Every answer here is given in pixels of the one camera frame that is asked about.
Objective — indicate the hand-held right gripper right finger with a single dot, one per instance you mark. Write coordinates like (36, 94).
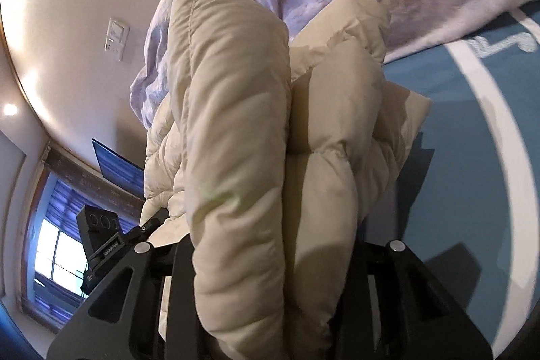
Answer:
(405, 284)

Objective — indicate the beige puffer jacket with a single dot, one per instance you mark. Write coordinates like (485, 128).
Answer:
(253, 157)

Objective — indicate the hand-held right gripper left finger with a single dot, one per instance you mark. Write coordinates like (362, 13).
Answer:
(179, 284)

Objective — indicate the window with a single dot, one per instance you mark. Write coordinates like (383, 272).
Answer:
(55, 254)

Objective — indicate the blue white-striped bed sheet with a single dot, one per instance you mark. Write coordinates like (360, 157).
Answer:
(464, 157)

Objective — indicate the wooden curtain valance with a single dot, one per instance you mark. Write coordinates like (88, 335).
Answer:
(93, 180)

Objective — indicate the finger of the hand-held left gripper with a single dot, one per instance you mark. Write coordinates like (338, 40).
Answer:
(145, 226)

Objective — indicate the round ceiling light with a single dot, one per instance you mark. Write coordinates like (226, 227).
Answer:
(10, 109)

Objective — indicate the white wall switch panel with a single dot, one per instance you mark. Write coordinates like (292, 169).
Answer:
(116, 39)

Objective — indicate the wall-mounted flat screen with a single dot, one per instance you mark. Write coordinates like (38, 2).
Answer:
(120, 170)

